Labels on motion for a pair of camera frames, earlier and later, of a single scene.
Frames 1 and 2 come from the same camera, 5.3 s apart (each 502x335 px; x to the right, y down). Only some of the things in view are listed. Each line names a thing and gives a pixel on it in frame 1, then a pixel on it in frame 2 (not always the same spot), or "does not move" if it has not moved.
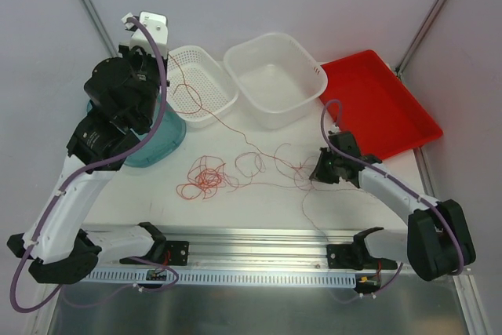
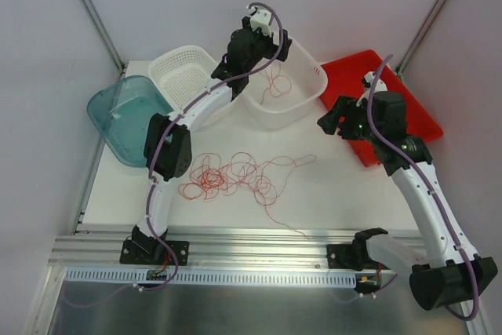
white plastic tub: (278, 78) does not move
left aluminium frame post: (85, 0) does not move
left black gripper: (126, 49) → (272, 46)
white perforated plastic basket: (199, 89) does not move
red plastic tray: (377, 106) does not move
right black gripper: (321, 170) → (341, 116)
